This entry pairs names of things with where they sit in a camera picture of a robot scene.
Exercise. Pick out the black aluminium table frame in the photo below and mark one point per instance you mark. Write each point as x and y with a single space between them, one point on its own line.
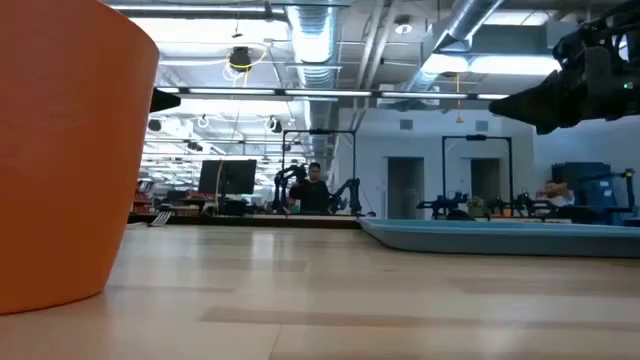
250 221

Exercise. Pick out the blue plastic tray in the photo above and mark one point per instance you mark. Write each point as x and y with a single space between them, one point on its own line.
500 240

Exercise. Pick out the long ceiling light strip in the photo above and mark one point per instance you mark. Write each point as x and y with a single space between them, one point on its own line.
325 93

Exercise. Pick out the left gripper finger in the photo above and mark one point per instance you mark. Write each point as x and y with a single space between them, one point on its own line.
162 101

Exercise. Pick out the grey door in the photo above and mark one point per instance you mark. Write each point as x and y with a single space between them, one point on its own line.
485 180
405 187

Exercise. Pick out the orange plastic cup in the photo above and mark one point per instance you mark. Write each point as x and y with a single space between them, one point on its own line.
65 150

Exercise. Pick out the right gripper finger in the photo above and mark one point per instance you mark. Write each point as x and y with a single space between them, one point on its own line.
540 92
550 122

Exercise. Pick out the small potted plant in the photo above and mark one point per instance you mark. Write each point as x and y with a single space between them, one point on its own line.
476 204

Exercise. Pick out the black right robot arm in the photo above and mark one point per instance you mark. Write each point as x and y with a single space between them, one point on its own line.
625 20

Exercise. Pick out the person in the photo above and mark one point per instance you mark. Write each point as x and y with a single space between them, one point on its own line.
560 197
312 195

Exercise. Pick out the black computer monitor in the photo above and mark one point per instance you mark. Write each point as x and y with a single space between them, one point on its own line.
227 177

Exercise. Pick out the silver ventilation duct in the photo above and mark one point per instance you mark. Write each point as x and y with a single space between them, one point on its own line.
314 30
465 20

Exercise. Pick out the black gantry frame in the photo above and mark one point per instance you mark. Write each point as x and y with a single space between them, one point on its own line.
320 131
475 137

